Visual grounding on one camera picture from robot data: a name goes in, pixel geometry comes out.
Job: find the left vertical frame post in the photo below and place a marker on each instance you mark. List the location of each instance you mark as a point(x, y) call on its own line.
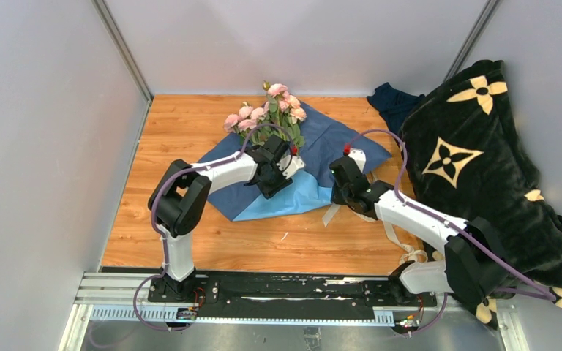
point(112, 27)

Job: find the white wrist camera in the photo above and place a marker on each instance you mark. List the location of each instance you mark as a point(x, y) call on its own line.
point(357, 155)
point(290, 164)

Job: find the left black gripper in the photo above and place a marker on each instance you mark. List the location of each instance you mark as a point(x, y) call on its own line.
point(271, 191)

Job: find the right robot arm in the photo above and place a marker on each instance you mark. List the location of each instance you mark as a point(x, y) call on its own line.
point(471, 268)

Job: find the vertical frame post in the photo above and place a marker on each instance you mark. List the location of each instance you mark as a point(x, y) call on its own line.
point(112, 27)
point(480, 24)

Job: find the right vertical frame post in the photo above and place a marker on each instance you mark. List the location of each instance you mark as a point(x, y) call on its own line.
point(480, 24)

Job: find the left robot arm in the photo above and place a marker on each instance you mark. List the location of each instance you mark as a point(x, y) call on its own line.
point(177, 203)

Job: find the pink fake flower stem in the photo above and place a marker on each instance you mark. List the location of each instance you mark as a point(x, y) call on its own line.
point(292, 114)

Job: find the aluminium frame rail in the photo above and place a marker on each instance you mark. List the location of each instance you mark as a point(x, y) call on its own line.
point(133, 309)

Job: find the black patterned plush blanket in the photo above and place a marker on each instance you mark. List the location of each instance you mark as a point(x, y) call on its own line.
point(467, 160)

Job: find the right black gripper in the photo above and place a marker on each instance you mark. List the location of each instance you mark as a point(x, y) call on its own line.
point(336, 197)

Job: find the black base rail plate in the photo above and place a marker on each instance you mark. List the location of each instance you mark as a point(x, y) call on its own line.
point(294, 297)

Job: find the blue wrapping paper sheet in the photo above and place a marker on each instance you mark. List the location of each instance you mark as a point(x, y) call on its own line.
point(311, 188)

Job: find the cream ribbon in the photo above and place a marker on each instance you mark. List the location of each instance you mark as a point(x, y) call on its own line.
point(410, 252)

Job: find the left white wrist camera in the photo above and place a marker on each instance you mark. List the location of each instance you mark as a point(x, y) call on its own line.
point(290, 164)

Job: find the dark navy cloth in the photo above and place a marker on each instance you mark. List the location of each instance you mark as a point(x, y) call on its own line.
point(393, 105)

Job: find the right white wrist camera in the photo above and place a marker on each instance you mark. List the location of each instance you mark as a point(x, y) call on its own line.
point(357, 155)

